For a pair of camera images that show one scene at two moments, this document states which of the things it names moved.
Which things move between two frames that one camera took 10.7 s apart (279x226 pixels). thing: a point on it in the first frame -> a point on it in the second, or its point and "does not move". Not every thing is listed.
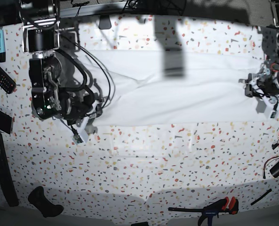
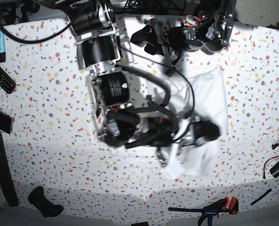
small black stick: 259,199 does not move
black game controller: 37,197 does not move
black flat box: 2,120 does not move
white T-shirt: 154,86 -> 206,87
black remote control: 0,76 does not move
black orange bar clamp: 225,205 does not move
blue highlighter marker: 1,46 does not move
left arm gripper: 265,84 -> 176,38
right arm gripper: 74,108 -> 128,128
